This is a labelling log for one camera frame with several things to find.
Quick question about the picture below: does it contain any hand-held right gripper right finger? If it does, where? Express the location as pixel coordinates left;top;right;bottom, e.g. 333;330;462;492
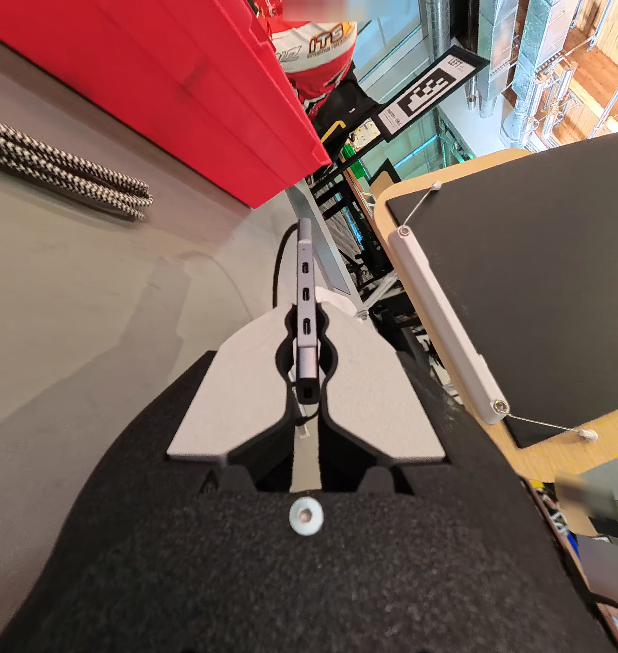
318;301;447;465

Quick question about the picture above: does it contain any thin black hub cable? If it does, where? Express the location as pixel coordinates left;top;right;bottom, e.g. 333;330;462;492
272;223;321;438

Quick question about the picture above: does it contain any red plastic bin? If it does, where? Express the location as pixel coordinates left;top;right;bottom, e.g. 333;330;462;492
0;0;332;209

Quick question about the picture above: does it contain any grey desk flap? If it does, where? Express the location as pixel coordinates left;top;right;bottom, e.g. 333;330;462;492
286;185;360;297

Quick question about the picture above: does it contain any tan rounded board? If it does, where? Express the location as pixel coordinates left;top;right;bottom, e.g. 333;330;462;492
367;159;401;188

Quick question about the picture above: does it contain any black jacket yellow stripe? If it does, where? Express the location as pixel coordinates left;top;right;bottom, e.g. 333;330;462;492
311;77;380;154

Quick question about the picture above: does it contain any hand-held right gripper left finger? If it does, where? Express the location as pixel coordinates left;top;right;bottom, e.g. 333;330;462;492
166;304;296;464

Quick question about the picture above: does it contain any white wall sign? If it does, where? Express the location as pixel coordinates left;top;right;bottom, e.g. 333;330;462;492
373;46;491;142

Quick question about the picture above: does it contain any silver air duct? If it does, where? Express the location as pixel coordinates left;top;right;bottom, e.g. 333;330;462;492
426;0;582;149

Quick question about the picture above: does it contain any braided cable silver plug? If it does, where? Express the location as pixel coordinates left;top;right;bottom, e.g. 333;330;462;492
0;115;154;221

